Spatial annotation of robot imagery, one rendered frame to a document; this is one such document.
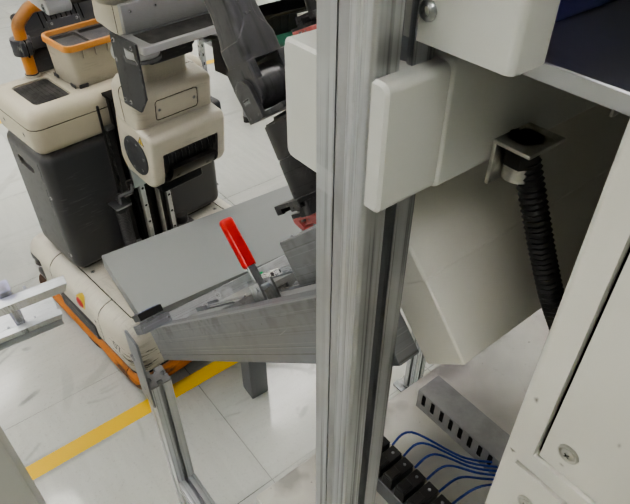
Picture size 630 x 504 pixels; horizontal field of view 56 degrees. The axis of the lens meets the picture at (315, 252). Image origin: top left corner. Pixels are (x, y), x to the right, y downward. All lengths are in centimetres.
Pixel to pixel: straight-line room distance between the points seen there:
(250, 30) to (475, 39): 57
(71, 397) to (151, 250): 70
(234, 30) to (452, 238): 48
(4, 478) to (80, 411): 95
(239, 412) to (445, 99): 159
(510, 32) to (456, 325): 21
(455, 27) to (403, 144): 6
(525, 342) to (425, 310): 83
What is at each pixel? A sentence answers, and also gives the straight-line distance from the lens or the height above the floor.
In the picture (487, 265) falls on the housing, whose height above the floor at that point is 122.
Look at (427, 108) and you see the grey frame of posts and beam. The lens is 28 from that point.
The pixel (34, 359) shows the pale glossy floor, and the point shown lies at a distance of 213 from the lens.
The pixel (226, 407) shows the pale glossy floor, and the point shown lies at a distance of 184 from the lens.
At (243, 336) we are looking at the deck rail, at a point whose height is 100.
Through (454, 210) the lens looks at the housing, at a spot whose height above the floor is 125.
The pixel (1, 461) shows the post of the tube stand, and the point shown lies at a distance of 98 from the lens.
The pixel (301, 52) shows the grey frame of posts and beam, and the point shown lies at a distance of 30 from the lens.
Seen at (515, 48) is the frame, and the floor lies 140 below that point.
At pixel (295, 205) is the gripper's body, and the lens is 77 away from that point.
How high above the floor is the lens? 148
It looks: 40 degrees down
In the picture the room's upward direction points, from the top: straight up
